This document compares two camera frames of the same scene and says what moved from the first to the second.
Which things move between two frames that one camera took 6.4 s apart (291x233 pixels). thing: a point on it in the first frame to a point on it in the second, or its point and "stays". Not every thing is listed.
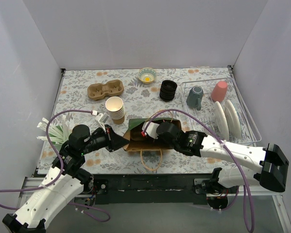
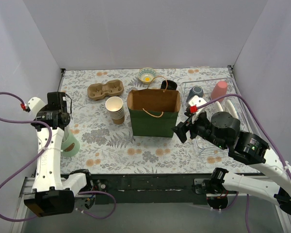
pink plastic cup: x=219 y=91 stays
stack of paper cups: x=115 y=106 stays
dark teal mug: x=195 y=97 stays
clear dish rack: x=217 y=108 stays
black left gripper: x=109 y=139 to x=65 y=128
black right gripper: x=161 y=128 to x=184 y=129
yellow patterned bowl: x=147 y=75 stays
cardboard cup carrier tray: x=98 y=91 stays
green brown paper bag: x=134 y=140 to x=154 y=112
